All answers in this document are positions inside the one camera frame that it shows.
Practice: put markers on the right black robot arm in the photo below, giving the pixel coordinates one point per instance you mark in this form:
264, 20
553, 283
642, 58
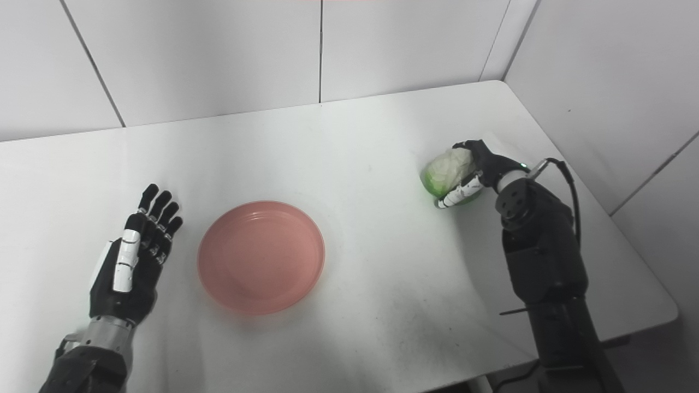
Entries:
551, 273

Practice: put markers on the pink round plate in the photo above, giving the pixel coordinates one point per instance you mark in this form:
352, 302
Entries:
261, 257

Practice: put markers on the green white cabbage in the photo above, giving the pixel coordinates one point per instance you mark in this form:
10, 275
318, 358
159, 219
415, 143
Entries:
449, 172

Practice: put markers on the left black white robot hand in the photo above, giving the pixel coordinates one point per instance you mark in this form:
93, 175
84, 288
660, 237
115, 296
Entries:
131, 267

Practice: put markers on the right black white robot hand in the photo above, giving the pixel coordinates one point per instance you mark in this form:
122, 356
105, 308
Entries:
480, 169

